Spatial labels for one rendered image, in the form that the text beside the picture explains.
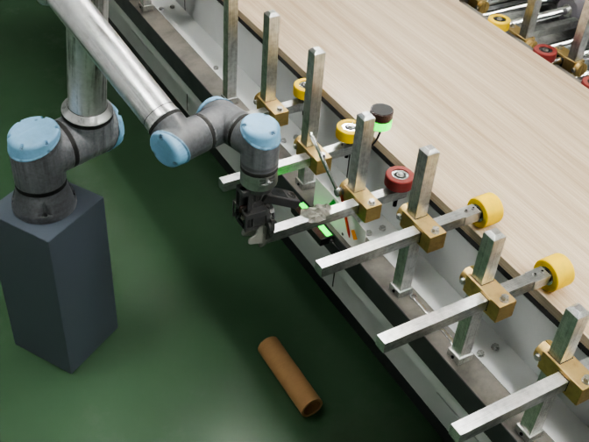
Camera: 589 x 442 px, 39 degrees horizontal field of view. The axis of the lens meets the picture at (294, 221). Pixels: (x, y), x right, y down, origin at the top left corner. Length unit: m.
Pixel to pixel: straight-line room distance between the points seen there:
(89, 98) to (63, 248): 0.46
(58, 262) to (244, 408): 0.77
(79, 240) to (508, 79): 1.45
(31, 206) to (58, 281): 0.25
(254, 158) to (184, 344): 1.22
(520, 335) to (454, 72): 0.96
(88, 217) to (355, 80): 0.93
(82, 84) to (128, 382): 1.03
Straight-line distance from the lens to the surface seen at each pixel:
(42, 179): 2.50
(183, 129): 1.90
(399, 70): 2.75
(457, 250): 2.32
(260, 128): 1.89
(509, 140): 2.51
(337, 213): 2.20
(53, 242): 2.54
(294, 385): 2.79
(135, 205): 3.55
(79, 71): 2.40
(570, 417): 2.19
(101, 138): 2.54
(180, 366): 2.93
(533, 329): 2.19
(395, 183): 2.25
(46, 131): 2.48
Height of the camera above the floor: 2.26
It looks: 41 degrees down
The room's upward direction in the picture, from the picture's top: 5 degrees clockwise
